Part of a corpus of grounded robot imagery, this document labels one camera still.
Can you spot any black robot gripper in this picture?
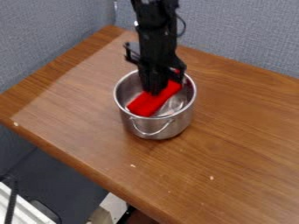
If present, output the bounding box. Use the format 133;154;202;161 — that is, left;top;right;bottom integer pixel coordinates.
124;23;186;95

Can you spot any red rectangular block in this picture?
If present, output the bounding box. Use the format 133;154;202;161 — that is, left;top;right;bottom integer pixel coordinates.
125;72;182;117

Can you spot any stainless steel pot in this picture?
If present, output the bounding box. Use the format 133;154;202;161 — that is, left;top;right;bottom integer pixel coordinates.
113;70;197;140

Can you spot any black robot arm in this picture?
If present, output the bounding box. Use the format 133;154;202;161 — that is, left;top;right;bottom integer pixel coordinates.
124;0;186;95

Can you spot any black metal chair frame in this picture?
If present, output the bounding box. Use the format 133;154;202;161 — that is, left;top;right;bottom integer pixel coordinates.
0;175;18;224

